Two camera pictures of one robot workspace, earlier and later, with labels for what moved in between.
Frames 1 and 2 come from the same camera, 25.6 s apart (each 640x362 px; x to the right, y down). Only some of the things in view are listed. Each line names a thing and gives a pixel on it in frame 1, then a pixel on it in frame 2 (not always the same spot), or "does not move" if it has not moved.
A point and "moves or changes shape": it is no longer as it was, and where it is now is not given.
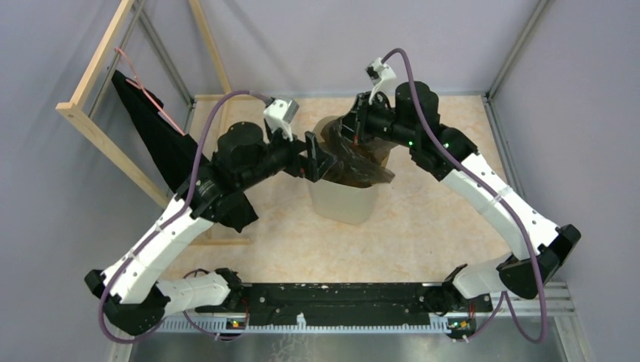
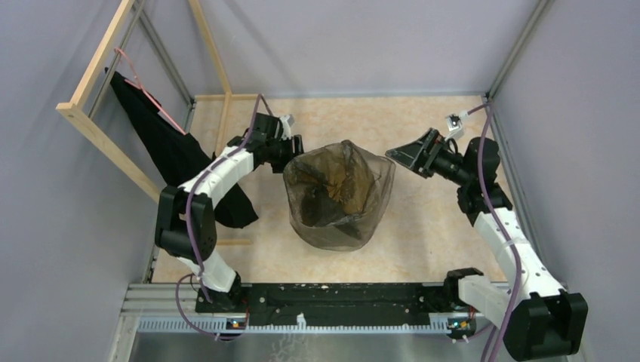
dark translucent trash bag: x=358 y=166 moves or changes shape
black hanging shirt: x=174 y=150 does not move
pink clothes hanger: x=139 y=86 does not move
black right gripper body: x=375 y=121 → x=446 y=164
